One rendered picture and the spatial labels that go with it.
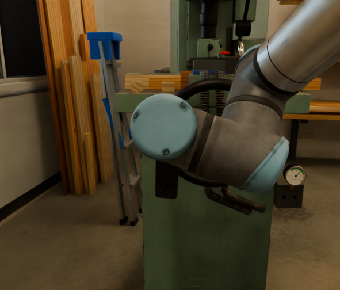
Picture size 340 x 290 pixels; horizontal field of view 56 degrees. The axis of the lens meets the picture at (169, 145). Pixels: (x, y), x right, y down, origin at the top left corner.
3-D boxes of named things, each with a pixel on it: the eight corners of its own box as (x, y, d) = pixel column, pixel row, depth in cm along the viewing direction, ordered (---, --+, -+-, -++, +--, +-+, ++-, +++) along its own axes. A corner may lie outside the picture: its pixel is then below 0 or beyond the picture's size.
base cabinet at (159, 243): (142, 332, 120) (138, 152, 102) (156, 246, 176) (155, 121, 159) (262, 337, 118) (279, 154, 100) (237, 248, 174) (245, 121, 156)
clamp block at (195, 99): (187, 107, 89) (187, 75, 87) (187, 102, 102) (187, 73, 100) (240, 107, 88) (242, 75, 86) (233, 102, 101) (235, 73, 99)
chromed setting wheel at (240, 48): (235, 72, 118) (237, 37, 115) (230, 71, 130) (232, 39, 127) (244, 72, 118) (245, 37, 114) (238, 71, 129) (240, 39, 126)
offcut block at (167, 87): (174, 92, 102) (174, 81, 102) (174, 93, 99) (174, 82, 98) (161, 92, 102) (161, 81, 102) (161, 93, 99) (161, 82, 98)
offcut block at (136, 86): (133, 91, 104) (133, 80, 103) (142, 91, 103) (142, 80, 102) (131, 92, 101) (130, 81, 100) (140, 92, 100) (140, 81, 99)
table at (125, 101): (107, 117, 91) (106, 96, 89) (126, 104, 120) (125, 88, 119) (323, 119, 88) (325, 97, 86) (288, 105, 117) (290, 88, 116)
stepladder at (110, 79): (113, 226, 201) (82, 31, 173) (125, 209, 225) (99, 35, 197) (137, 226, 198) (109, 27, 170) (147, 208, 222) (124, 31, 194)
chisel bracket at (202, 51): (198, 65, 106) (198, 38, 104) (196, 64, 120) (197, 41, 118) (220, 65, 106) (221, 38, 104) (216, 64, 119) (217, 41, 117)
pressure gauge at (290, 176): (283, 191, 97) (286, 166, 95) (280, 186, 101) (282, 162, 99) (304, 191, 97) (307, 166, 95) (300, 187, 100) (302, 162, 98)
